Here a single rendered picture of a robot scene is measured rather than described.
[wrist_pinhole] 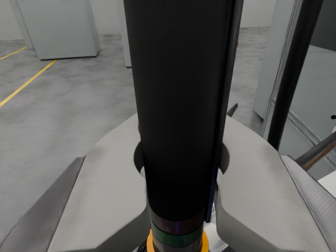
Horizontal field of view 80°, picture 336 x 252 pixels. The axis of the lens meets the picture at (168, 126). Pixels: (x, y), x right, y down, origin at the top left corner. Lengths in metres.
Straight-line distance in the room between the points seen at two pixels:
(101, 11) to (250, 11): 8.16
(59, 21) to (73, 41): 0.61
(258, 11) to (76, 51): 10.40
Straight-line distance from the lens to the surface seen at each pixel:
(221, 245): 0.20
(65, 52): 7.67
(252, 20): 14.10
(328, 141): 0.33
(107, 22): 12.41
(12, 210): 2.48
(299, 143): 1.36
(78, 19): 7.38
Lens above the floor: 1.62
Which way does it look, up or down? 32 degrees down
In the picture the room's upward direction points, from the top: 2 degrees counter-clockwise
